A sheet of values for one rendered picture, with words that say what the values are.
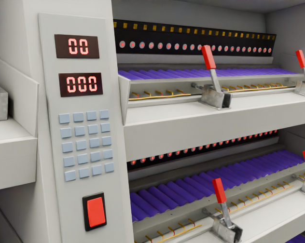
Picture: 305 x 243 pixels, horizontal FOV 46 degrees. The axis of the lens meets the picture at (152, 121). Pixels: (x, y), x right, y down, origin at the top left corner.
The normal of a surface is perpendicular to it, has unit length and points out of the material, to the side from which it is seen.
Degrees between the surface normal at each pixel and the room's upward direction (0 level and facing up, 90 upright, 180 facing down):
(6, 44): 90
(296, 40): 90
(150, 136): 111
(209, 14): 90
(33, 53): 90
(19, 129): 20
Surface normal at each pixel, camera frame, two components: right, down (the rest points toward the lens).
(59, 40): 0.64, -0.02
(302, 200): 0.14, -0.94
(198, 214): 0.63, 0.33
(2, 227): -0.76, 0.11
